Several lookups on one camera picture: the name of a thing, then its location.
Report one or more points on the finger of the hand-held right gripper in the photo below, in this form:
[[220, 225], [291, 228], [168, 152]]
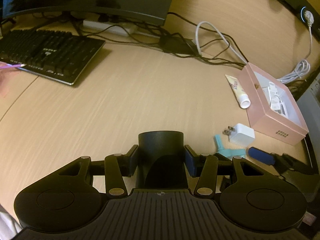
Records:
[[260, 155]]

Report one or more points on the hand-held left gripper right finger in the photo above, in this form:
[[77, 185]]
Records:
[[190, 162]]

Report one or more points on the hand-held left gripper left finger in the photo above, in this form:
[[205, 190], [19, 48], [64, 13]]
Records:
[[133, 162]]

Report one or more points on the white charger block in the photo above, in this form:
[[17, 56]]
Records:
[[243, 135]]

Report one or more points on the teal plastic clip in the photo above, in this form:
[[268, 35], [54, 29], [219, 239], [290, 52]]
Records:
[[232, 152]]

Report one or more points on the black plastic holder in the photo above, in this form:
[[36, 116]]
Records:
[[160, 150]]

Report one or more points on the pink cardboard box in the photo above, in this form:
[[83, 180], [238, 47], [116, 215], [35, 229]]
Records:
[[275, 130]]

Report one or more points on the white product box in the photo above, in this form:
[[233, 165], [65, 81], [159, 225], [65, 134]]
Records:
[[280, 108]]

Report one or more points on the white cream tube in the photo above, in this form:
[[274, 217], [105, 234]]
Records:
[[237, 90]]

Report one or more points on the computer tower case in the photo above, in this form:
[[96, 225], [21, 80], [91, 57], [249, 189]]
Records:
[[312, 97]]

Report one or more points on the black adapter hub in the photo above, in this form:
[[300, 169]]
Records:
[[175, 45]]

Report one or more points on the black keyboard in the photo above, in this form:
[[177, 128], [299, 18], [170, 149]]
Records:
[[50, 52]]

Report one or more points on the white power strip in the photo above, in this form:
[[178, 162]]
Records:
[[107, 26]]

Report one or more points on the white cloth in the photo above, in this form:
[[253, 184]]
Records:
[[7, 222]]

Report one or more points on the pink pen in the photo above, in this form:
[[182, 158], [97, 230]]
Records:
[[12, 66]]

